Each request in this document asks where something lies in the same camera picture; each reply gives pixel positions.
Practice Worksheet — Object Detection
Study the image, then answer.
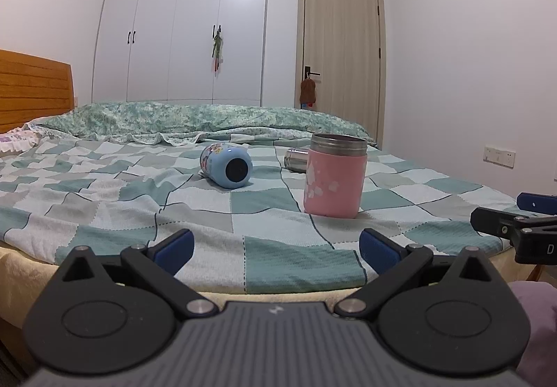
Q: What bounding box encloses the pink steel cup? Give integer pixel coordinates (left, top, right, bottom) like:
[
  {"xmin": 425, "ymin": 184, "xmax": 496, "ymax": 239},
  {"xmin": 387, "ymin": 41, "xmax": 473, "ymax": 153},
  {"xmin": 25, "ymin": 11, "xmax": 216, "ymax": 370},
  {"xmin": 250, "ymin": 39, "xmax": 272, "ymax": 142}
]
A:
[{"xmin": 303, "ymin": 133, "xmax": 367, "ymax": 219}]

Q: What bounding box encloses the light blue cartoon cup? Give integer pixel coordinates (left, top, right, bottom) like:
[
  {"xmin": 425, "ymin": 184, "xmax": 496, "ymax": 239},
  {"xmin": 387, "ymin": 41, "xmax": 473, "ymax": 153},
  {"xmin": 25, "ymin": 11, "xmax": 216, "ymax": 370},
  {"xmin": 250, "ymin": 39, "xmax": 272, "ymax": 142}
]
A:
[{"xmin": 199, "ymin": 143, "xmax": 253, "ymax": 190}]

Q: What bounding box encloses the checkered green bed blanket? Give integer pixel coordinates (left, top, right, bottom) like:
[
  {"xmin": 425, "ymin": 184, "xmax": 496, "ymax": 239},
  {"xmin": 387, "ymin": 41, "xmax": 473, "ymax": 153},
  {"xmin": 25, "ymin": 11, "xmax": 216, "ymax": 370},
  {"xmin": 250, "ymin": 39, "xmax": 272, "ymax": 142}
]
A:
[{"xmin": 1, "ymin": 140, "xmax": 516, "ymax": 297}]

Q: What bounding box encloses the pink clothing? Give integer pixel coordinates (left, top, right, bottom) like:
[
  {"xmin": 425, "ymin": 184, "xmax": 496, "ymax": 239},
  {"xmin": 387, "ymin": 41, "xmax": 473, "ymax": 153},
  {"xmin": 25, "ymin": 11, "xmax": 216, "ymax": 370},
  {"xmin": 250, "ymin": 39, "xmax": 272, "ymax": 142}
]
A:
[{"xmin": 509, "ymin": 281, "xmax": 557, "ymax": 387}]

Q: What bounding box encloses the shiny steel canister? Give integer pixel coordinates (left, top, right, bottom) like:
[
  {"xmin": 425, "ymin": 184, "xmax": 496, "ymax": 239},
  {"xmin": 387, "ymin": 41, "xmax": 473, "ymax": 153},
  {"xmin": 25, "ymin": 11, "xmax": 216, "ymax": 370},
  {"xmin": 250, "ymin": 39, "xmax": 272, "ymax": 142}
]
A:
[{"xmin": 283, "ymin": 147, "xmax": 309, "ymax": 173}]

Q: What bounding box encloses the green floral quilt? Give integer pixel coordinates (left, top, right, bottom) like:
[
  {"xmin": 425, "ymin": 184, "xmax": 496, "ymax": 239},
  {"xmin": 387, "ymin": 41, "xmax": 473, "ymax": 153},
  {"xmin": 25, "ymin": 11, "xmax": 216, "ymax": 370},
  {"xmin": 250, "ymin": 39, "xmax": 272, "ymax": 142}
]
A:
[{"xmin": 25, "ymin": 101, "xmax": 376, "ymax": 146}]

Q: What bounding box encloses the brown plush hanging toy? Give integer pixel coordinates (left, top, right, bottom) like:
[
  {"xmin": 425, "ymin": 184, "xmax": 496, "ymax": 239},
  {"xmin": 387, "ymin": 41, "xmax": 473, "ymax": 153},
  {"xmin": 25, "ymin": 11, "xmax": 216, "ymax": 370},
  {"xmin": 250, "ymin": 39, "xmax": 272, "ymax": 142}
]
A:
[{"xmin": 299, "ymin": 77, "xmax": 316, "ymax": 109}]

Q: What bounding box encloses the green hanging ornament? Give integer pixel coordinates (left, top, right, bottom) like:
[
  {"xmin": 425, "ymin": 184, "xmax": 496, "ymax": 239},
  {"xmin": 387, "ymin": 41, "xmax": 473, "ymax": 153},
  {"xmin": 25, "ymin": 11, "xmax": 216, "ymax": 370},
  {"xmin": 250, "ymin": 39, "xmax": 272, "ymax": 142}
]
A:
[{"xmin": 211, "ymin": 26, "xmax": 223, "ymax": 74}]

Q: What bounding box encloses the wooden headboard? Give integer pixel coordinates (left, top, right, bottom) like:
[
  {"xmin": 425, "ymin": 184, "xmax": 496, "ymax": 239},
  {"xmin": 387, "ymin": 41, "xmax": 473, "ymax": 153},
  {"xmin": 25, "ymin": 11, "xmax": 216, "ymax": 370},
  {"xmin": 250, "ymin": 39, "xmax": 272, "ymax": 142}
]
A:
[{"xmin": 0, "ymin": 50, "xmax": 76, "ymax": 133}]

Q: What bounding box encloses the beige wooden door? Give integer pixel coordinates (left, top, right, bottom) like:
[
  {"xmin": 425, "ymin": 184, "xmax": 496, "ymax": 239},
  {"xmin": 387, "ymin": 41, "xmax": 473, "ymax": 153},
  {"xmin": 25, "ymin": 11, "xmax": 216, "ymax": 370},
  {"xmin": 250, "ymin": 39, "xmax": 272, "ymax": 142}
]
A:
[{"xmin": 293, "ymin": 0, "xmax": 386, "ymax": 144}]

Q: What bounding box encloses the white wardrobe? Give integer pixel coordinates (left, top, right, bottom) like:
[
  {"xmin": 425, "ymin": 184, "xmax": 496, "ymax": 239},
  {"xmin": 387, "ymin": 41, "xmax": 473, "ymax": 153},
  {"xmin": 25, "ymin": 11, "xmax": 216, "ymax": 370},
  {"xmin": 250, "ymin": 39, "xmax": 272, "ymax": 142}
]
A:
[{"xmin": 92, "ymin": 0, "xmax": 266, "ymax": 106}]

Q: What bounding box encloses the long white wall socket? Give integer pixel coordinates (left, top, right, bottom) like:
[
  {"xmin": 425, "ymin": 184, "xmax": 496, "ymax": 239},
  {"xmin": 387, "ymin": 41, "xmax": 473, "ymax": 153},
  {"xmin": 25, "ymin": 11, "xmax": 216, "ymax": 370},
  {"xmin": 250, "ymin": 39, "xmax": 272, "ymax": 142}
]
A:
[{"xmin": 483, "ymin": 146, "xmax": 516, "ymax": 169}]

